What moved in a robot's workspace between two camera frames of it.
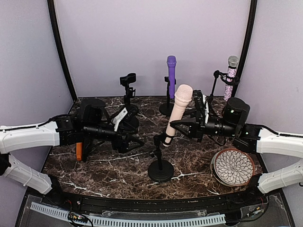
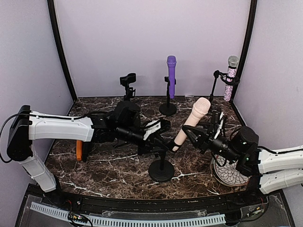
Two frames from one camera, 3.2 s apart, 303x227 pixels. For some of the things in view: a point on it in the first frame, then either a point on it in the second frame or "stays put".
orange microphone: [79, 151] stays put
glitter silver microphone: [233, 61] stays put
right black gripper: [195, 131] to [204, 140]
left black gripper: [123, 146] to [151, 143]
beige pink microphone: [183, 95] to [200, 109]
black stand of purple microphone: [165, 109] stays put
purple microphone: [171, 61] stays put
